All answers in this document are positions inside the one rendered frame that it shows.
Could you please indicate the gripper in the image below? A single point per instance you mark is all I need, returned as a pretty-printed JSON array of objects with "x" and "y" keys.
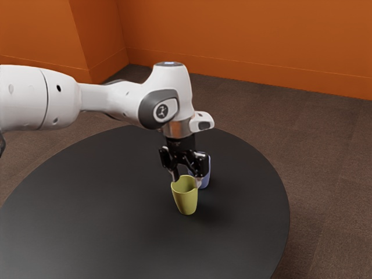
[{"x": 182, "y": 144}]

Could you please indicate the yellow-green cup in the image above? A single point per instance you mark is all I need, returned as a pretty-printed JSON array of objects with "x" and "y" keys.
[{"x": 186, "y": 197}]

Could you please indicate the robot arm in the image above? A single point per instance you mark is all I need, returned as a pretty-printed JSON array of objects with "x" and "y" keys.
[{"x": 96, "y": 96}]

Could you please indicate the blue cup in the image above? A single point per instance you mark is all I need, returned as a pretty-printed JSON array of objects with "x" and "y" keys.
[{"x": 205, "y": 180}]

